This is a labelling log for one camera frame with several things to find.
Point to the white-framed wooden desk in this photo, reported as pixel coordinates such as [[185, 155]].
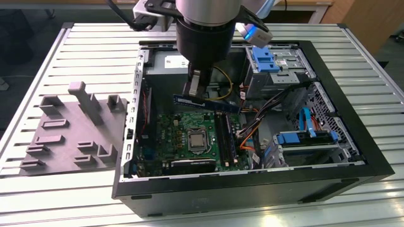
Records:
[[318, 11]]

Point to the metal optical drive cage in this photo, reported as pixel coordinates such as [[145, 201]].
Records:
[[284, 78]]

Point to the silver rounded wrist camera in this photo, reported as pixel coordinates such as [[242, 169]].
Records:
[[258, 35]]

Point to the black RAM slot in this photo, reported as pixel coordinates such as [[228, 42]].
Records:
[[220, 139]]

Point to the metal disk bay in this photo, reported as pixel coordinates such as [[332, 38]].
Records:
[[309, 147]]

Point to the grey chair base foot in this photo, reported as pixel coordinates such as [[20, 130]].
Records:
[[2, 85]]

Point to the grey power supply unit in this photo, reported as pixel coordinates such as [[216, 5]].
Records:
[[166, 85]]

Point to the silver CPU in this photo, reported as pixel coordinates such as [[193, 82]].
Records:
[[197, 140]]

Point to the black open PC case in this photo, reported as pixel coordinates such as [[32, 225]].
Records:
[[220, 194]]

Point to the grey box wrist camera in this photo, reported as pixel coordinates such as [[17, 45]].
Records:
[[157, 21]]

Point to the brown wooden cabinet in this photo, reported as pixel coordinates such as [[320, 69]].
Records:
[[372, 23]]

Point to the hard disk in blue carrier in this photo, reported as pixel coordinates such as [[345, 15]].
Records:
[[314, 139]]

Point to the green motherboard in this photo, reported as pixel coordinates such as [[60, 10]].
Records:
[[169, 123]]

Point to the blue plastic drive latch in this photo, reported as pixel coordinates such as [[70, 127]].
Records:
[[262, 61]]

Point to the grey plastic parts rack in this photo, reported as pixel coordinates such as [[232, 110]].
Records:
[[78, 132]]

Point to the black graphics card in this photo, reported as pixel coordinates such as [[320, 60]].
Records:
[[192, 166]]

